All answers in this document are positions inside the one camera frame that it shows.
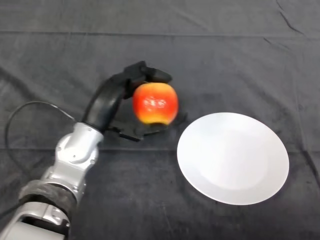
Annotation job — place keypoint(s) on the white round plate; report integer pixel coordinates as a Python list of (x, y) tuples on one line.
[(232, 160)]

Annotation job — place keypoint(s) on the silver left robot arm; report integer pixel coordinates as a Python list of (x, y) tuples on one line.
[(62, 180)]

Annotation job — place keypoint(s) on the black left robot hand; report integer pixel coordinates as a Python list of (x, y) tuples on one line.
[(106, 100)]

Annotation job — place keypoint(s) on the red yellow apple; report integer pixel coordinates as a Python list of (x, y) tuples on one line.
[(155, 102)]

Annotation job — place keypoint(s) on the black cloth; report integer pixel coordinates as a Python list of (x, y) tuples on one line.
[(225, 62)]

